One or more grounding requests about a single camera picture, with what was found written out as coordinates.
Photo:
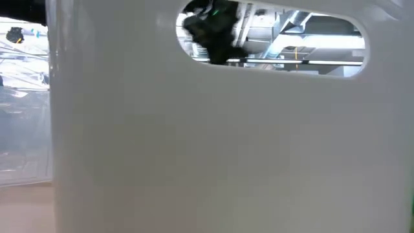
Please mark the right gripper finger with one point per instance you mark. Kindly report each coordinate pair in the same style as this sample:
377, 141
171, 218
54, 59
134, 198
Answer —
237, 53
218, 56

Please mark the white plastic basket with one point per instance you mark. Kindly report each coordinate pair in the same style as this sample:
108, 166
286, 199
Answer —
194, 145

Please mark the clear plastic basket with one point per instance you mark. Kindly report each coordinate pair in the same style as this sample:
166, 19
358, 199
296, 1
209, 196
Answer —
22, 129

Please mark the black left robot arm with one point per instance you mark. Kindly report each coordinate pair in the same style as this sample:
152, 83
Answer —
22, 9

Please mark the ceiling light strip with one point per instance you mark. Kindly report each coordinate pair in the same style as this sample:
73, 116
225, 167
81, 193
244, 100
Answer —
275, 61
336, 62

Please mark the silver ventilation duct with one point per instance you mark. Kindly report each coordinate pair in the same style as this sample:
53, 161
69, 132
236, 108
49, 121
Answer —
284, 29

